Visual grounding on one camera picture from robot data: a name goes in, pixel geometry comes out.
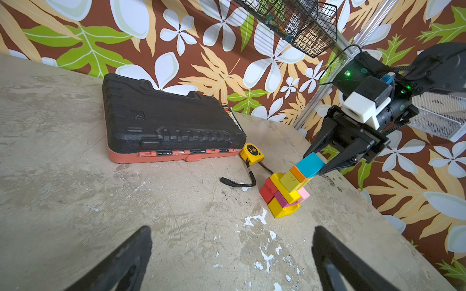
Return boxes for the yellow arch block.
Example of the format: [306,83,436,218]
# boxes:
[268,198,301,218]

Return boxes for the light pink block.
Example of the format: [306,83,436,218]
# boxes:
[297,187,310,204]

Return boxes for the red arch block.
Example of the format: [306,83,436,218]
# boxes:
[259,178,278,204]

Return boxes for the teal block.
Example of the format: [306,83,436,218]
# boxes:
[296,153,325,179]

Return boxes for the white mesh basket right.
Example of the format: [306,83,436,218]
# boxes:
[410,92,466,142]

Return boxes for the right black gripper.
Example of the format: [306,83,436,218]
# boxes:
[303,105,390,175]

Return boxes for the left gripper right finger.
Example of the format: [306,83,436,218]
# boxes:
[312,226,398,291]

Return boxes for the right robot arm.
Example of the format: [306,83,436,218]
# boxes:
[303,42,466,176]

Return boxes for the orange bar block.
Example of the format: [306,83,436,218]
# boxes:
[290,166,308,183]

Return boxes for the yellow rectangular block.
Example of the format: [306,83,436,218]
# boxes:
[270,173,301,204]

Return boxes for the yellow tape measure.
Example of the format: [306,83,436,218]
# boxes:
[220,143,267,188]

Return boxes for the small black bit holder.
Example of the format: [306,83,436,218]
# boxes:
[222,104,244,132]

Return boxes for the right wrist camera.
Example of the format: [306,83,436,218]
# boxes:
[342,73,394,130]

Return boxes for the magenta block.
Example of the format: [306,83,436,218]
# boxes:
[274,190,299,209]

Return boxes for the lime cube block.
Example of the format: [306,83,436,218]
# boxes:
[280,171,309,192]

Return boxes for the black wire basket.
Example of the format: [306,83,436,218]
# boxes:
[237,1,337,56]

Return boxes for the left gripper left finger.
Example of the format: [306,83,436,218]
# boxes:
[67,226,152,291]

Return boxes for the black tool case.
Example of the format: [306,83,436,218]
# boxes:
[102,73,246,164]

